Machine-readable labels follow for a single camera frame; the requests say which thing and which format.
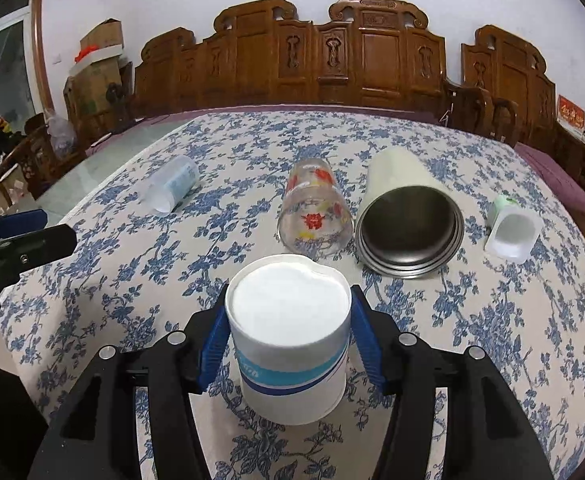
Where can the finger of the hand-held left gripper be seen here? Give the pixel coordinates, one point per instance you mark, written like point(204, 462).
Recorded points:
point(25, 219)
point(42, 245)

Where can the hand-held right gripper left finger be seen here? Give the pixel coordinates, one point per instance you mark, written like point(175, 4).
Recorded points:
point(211, 355)

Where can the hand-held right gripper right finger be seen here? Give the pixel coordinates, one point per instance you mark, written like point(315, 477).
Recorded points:
point(367, 340)

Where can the white paper cup blue stripe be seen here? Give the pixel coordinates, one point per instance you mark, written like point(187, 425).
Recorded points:
point(292, 360)

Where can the clear glass cup red flowers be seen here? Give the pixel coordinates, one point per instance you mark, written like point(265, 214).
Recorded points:
point(315, 210)

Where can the clear plastic measuring cup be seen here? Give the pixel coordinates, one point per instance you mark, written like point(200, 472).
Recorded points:
point(172, 185)

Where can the cream steel tumbler cup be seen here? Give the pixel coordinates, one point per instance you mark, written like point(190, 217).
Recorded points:
point(402, 185)

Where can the small white plastic yogurt cup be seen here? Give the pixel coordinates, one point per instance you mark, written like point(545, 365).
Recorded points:
point(514, 232)

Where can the wooden chair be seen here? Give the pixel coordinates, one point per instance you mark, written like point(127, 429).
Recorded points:
point(27, 155)

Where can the blue floral tablecloth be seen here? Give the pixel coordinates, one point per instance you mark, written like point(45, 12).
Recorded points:
point(122, 270)

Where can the clear plastic bag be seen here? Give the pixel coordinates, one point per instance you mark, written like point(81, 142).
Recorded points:
point(61, 132)

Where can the large cardboard box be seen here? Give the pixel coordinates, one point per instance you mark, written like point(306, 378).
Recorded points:
point(95, 90)

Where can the small cardboard box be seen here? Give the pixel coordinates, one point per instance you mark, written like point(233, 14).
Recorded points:
point(103, 40)

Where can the purple seat cushion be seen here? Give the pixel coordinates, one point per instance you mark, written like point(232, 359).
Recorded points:
point(557, 175)

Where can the carved wooden bench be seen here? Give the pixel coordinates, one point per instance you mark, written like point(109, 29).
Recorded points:
point(292, 70)

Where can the carved wooden armchair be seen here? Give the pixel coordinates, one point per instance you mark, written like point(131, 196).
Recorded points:
point(507, 90)

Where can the red sign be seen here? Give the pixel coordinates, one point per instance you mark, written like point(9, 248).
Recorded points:
point(571, 112)

